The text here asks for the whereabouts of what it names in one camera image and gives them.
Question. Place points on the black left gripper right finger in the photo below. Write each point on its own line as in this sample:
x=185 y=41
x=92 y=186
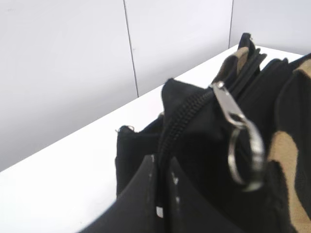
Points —
x=186 y=210

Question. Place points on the black tote bag tan handles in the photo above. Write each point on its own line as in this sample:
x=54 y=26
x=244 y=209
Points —
x=193 y=129

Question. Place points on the silver zipper pull with ring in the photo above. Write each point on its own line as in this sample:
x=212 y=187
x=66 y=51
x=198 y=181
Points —
x=234 y=115

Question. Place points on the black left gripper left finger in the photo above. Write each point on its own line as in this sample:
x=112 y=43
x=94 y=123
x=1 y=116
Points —
x=134 y=210

